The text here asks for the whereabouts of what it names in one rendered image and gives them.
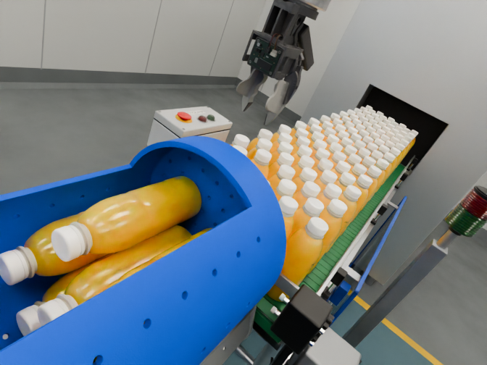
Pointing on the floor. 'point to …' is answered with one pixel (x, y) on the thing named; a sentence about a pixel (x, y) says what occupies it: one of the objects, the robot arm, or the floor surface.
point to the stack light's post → (396, 292)
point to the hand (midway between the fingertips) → (259, 111)
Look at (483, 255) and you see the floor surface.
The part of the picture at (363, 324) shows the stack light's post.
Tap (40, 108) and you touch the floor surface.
